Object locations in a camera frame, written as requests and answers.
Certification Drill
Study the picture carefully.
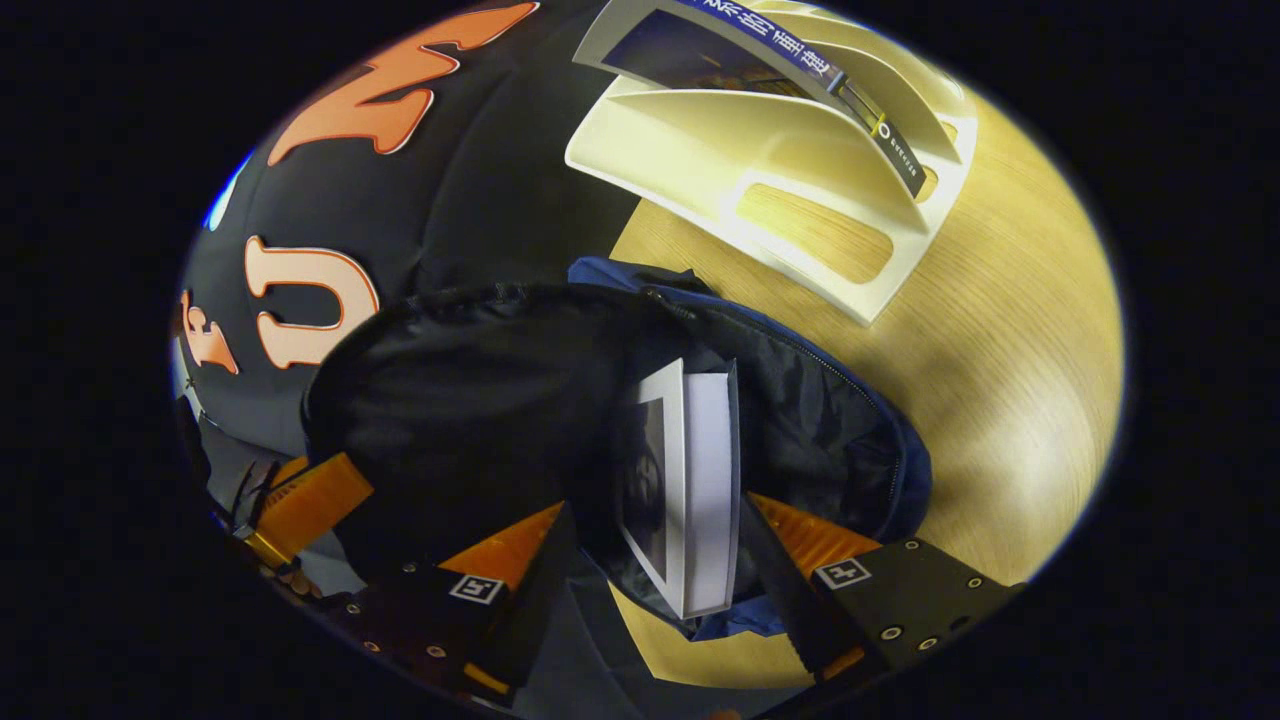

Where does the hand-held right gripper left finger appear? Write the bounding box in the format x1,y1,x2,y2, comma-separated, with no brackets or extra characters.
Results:
330,503,581,706

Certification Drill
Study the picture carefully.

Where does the blue schoolbag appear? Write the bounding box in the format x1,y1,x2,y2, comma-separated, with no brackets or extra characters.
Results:
300,256,934,642

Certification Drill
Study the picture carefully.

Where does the black backdrop cloth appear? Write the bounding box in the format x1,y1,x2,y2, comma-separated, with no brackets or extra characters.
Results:
170,0,646,466

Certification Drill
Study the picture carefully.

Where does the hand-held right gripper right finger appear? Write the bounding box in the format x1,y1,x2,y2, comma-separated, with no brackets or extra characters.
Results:
738,492,1026,687

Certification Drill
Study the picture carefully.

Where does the white bookshelf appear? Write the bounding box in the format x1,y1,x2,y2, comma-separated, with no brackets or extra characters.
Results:
564,0,980,327

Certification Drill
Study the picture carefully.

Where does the blue spine book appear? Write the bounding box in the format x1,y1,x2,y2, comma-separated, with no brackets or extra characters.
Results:
598,0,931,200

